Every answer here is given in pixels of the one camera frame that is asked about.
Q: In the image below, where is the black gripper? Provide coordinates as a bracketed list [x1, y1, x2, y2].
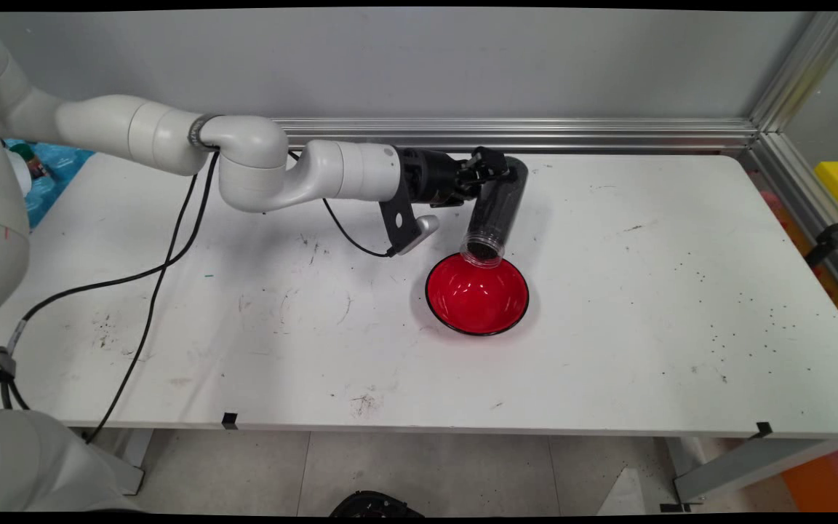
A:
[394, 146, 511, 209]

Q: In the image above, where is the clear plastic jar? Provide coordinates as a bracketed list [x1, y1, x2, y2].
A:
[459, 156, 529, 269]

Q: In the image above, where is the red bowl black rim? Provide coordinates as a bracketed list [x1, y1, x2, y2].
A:
[425, 251, 530, 337]

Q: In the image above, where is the black object on floor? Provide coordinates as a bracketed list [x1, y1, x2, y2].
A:
[328, 491, 427, 517]

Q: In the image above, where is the grey table leg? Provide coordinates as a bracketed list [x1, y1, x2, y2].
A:
[81, 428, 155, 496]
[655, 437, 838, 507]

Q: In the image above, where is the blue plastic bag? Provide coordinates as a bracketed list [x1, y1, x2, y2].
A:
[1, 138, 96, 230]

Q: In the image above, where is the orange box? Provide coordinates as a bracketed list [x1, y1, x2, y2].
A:
[779, 440, 838, 512]

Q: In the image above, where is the long aluminium frame rail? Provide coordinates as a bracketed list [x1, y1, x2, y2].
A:
[270, 116, 759, 154]

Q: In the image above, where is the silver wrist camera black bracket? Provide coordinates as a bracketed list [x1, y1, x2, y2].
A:
[379, 178, 440, 257]

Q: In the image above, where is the short aluminium frame rail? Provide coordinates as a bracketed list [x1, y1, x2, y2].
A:
[743, 131, 838, 317]

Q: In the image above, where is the upright aluminium frame post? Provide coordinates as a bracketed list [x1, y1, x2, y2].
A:
[750, 11, 838, 135]

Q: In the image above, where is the black clamp handle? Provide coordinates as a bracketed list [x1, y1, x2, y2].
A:
[805, 206, 838, 267]

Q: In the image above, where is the black cable metal plug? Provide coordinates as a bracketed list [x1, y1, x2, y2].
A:
[0, 149, 300, 412]

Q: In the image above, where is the thin black camera cable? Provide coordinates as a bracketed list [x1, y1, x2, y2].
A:
[84, 149, 398, 445]

